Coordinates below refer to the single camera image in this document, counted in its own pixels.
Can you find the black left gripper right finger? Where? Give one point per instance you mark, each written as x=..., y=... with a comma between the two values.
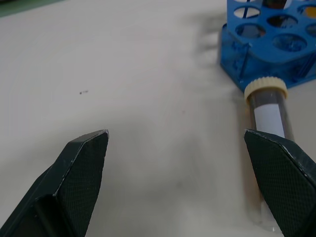
x=279, y=177

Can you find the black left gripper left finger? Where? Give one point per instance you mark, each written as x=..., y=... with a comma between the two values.
x=74, y=177

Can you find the clear tube with cream cap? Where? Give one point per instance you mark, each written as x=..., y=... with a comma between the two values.
x=267, y=108

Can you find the blue plastic tube rack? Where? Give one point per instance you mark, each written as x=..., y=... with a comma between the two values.
x=266, y=32

